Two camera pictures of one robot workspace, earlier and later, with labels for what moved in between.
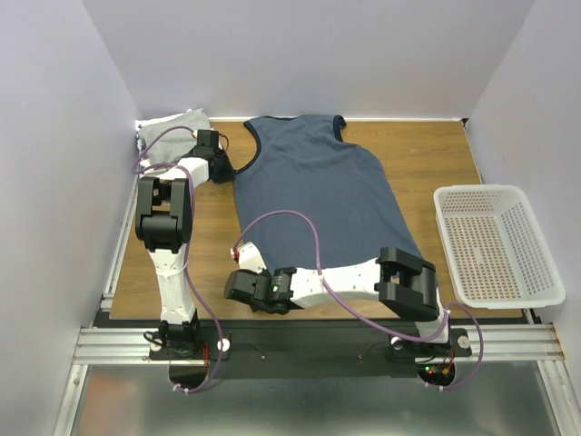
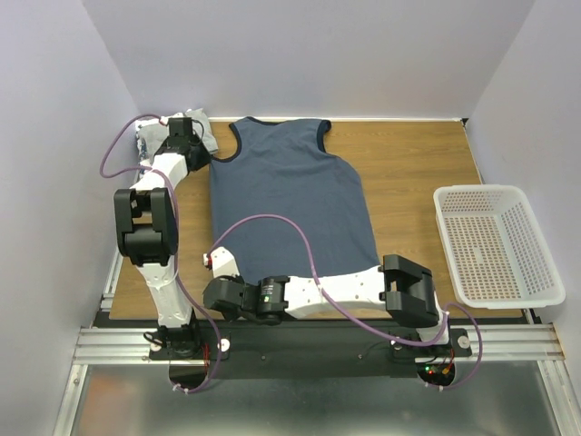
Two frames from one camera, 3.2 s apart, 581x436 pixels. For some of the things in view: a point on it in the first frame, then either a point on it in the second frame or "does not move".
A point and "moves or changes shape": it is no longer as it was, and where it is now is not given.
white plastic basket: (496, 251) does not move
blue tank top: (304, 163) moves or changes shape
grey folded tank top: (174, 143) does not move
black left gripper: (229, 174) → (205, 157)
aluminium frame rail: (105, 346) does not move
